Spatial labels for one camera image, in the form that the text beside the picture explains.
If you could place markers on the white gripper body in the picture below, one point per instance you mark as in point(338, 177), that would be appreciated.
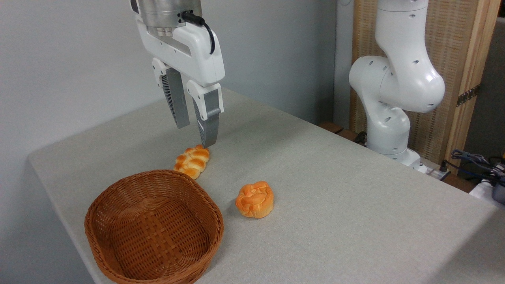
point(195, 55)

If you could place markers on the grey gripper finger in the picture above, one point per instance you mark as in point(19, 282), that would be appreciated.
point(177, 102)
point(211, 118)

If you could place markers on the round orange bread bun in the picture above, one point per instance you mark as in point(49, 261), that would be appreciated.
point(255, 200)

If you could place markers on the braided golden bread loaf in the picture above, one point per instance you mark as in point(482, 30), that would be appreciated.
point(192, 161)

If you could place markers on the brown woven wicker basket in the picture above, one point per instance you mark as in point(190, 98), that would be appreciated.
point(152, 228)

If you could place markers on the black plug connector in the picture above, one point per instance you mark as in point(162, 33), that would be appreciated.
point(444, 166)

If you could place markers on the wooden framed woven screen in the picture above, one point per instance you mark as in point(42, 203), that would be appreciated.
point(453, 43)

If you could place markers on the dark metal hinge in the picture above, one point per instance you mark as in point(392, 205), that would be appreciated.
point(468, 95)

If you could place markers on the white box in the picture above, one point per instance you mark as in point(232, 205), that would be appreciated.
point(480, 191)

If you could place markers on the blue grey device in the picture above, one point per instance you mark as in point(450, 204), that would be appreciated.
point(499, 192)

